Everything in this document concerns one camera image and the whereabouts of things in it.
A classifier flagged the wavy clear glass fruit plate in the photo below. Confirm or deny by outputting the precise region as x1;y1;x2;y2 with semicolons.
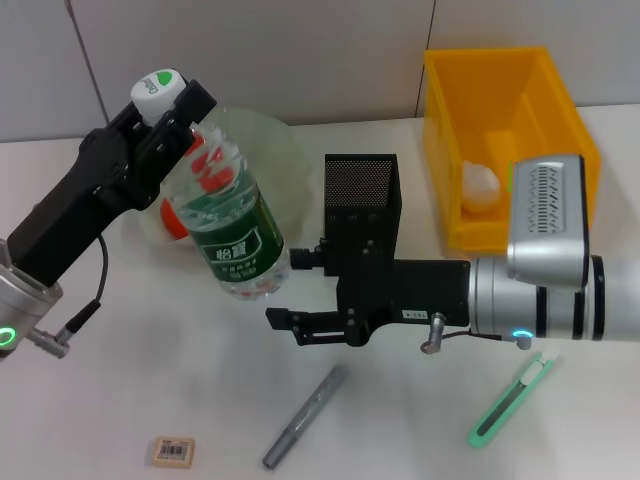
127;105;307;246

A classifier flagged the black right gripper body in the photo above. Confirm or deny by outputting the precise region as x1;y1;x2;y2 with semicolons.
337;239;471;347

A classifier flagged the left gripper plug with cable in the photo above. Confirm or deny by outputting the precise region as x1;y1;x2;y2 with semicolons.
27;234;110;359

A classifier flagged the right gripper plug with cable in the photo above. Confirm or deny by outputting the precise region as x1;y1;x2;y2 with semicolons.
419;310;506;355

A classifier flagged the mint green utility knife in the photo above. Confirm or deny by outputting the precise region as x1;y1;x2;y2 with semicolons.
467;349;560;449

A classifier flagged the gripper plug with cable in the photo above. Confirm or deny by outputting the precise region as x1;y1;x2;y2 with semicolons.
419;310;506;355
27;234;110;359

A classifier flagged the yellow plastic storage bin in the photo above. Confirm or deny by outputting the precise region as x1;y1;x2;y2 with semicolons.
423;46;601;253

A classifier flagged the white paper ball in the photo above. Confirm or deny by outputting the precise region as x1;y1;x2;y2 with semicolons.
460;160;502;214

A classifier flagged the clear green-label water bottle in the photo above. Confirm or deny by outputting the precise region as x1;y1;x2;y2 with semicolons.
130;69;291;304

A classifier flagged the beige eraser with barcode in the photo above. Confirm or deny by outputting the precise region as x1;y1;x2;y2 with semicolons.
151;435;195;470

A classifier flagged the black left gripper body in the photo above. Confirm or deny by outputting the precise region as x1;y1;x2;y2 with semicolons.
7;124;194;289

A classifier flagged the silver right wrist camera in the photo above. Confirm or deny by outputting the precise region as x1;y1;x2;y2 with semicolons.
505;153;592;290

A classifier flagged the black mesh pen holder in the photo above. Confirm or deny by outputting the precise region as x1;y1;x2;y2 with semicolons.
323;153;403;279

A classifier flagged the grey marker pen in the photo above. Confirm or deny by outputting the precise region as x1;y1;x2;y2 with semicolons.
261;364;351;471

